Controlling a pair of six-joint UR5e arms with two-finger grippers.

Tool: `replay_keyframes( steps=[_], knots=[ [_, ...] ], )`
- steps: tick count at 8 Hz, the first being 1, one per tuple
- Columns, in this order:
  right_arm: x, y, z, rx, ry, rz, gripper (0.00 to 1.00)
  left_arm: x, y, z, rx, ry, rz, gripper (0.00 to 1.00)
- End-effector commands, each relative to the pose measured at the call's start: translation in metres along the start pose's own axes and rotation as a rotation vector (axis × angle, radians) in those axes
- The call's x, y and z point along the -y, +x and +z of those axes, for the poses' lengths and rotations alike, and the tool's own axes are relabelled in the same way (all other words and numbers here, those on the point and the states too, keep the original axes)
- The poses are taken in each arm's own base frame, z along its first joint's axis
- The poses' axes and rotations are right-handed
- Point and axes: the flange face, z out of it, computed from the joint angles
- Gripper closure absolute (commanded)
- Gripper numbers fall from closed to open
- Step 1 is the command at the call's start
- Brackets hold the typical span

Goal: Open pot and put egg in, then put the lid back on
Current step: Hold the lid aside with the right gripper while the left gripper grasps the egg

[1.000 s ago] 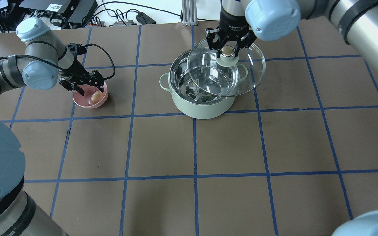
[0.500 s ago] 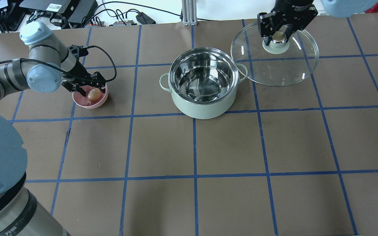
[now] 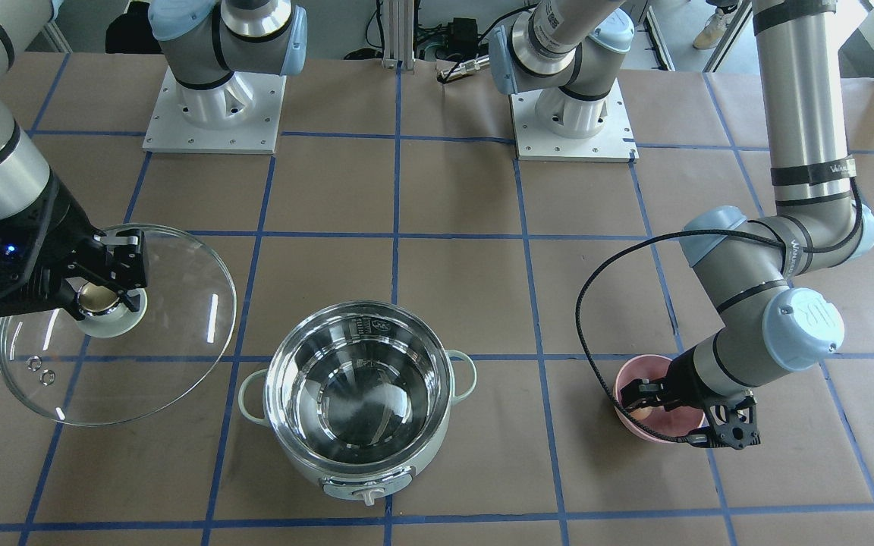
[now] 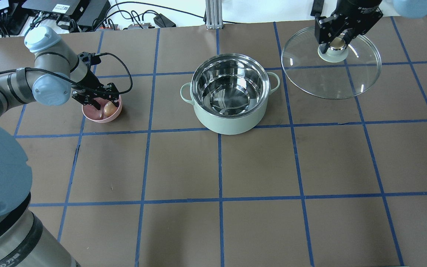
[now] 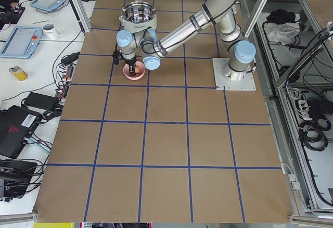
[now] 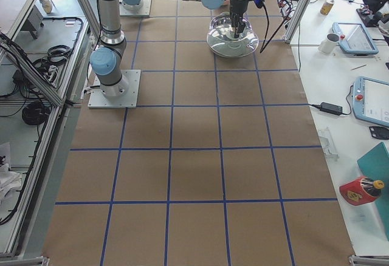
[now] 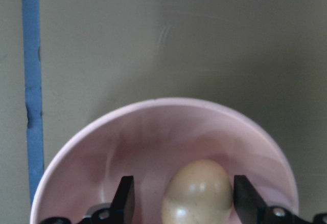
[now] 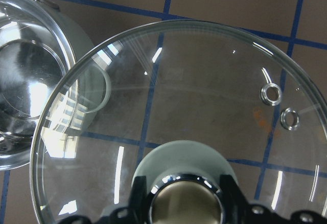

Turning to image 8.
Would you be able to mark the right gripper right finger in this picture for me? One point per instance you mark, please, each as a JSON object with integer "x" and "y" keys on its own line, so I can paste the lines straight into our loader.
{"x": 239, "y": 210}

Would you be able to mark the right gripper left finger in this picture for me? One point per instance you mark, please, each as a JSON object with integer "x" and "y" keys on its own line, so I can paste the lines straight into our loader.
{"x": 134, "y": 211}

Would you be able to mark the glass pot lid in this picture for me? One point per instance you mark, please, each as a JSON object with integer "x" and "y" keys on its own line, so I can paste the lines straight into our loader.
{"x": 190, "y": 101}

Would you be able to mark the pale green electric pot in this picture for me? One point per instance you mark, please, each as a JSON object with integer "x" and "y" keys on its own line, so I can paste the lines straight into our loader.
{"x": 39, "y": 45}

